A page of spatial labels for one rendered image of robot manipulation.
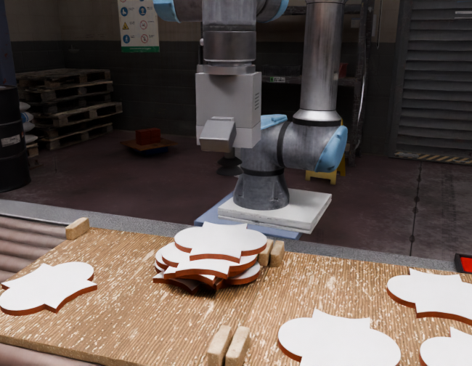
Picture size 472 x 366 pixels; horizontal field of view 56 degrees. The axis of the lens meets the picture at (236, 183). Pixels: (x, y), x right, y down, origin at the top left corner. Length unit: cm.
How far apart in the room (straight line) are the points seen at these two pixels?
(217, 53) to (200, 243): 30
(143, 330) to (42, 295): 18
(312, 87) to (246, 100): 45
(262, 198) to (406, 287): 49
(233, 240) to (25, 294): 33
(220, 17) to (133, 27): 583
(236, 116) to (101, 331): 35
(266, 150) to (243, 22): 52
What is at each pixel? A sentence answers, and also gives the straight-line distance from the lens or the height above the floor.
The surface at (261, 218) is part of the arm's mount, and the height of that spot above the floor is 89.
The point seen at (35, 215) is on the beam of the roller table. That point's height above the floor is 92.
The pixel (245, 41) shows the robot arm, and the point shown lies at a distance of 64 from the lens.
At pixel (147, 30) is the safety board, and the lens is 632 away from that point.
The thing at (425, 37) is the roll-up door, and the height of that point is 130.
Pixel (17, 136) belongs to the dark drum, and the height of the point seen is 47.
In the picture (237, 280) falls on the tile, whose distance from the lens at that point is 72.
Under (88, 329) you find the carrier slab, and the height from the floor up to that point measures 94.
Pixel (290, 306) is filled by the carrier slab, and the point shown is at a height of 94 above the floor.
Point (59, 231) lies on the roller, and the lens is 105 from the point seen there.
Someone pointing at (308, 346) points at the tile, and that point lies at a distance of 61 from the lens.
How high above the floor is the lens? 132
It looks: 18 degrees down
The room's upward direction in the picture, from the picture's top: straight up
